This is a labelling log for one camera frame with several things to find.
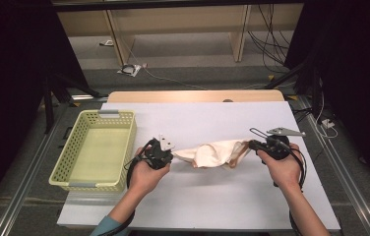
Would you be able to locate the person's left hand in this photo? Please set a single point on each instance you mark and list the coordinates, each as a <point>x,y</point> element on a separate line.
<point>147,180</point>

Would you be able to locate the cream baby bodysuit brown trim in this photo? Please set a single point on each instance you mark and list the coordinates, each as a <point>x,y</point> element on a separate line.
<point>212,154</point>

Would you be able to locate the yellow-green perforated plastic basket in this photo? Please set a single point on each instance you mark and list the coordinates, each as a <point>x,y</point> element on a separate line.
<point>94,154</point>

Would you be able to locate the black metal stand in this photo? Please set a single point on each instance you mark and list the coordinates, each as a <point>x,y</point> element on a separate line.
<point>47,108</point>
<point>284,77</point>

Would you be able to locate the beige wooden shelf unit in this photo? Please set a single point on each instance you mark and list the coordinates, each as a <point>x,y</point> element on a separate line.
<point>179,19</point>

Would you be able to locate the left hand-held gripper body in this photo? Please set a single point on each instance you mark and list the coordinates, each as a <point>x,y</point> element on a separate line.
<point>153,154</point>

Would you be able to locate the black curtain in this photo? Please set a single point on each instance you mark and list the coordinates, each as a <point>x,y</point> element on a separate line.
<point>9,65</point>
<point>363,65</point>

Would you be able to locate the clear packet with black item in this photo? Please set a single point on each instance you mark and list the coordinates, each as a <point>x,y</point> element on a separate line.
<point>129,69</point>

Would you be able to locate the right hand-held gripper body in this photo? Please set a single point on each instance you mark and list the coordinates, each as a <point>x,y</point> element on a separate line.
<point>278,147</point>

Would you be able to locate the aluminium floor rail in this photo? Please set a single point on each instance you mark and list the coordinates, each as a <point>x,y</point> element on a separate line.
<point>19,196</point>
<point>353,193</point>

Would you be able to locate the person's right hand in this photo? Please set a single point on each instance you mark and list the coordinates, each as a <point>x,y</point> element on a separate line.
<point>284,173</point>

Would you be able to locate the white board sheet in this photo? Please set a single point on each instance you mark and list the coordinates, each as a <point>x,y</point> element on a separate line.
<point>206,124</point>

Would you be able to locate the white power adapter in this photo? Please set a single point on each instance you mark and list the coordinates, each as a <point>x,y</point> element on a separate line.
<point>327,123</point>

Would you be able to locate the small white floor item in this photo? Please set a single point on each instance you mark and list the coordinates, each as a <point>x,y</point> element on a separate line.
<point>107,43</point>

